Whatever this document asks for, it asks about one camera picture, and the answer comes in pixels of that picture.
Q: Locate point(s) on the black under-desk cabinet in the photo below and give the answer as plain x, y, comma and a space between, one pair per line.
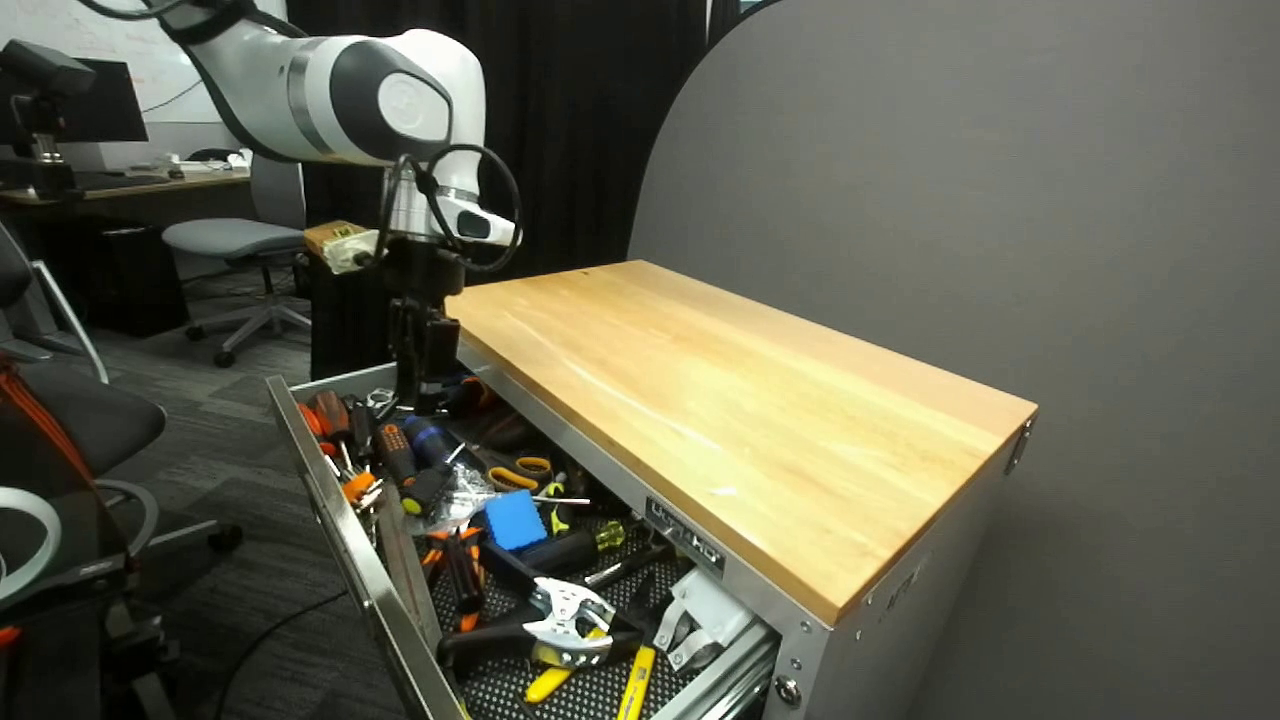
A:
125, 273

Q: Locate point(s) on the hex key set orange holder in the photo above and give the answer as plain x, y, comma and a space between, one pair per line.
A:
367, 488

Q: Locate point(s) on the wooden office desk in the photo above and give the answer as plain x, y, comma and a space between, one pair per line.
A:
146, 189

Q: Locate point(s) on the grey curved partition panel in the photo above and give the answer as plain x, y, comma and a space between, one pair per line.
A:
1002, 200

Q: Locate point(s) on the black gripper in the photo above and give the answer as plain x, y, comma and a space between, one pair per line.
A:
424, 303

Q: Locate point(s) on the black curtain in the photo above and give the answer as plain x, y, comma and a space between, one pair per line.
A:
585, 123

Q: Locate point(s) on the grey seat office chair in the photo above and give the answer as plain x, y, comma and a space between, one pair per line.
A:
224, 238

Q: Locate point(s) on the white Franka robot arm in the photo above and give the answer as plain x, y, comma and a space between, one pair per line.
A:
345, 94

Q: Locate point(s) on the blue rectangular block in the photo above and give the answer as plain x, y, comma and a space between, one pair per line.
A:
512, 520

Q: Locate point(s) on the yellow utility knife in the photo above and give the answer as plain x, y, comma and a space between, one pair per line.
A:
639, 682

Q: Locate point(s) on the black computer monitor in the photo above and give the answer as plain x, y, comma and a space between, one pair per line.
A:
63, 84

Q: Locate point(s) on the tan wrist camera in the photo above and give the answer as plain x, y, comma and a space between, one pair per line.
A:
342, 244

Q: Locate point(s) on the grey metal tool drawer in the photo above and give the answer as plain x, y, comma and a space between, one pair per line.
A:
345, 535

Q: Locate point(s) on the silver metal clamp tool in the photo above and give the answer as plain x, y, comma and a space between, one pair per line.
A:
701, 616

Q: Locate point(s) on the silver locking pliers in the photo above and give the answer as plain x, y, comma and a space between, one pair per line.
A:
567, 614

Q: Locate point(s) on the grey tool cabinet wooden top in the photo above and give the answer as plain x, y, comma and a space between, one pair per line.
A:
746, 403

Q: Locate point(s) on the clear plastic bag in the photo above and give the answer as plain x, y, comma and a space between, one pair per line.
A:
474, 496

